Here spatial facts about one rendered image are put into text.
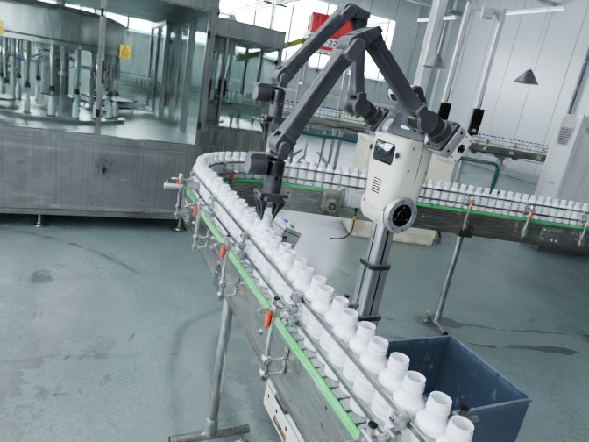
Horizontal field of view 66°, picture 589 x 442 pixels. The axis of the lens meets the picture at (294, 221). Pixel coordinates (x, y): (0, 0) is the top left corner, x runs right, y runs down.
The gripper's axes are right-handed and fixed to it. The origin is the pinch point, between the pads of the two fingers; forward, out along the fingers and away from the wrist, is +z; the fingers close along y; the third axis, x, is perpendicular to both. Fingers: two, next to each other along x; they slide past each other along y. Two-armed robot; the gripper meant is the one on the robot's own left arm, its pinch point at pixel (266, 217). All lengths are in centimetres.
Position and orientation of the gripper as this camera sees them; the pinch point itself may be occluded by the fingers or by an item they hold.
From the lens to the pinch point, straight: 153.0
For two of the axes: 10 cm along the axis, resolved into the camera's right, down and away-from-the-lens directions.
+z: -1.9, 9.4, 2.8
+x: -3.9, -3.3, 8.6
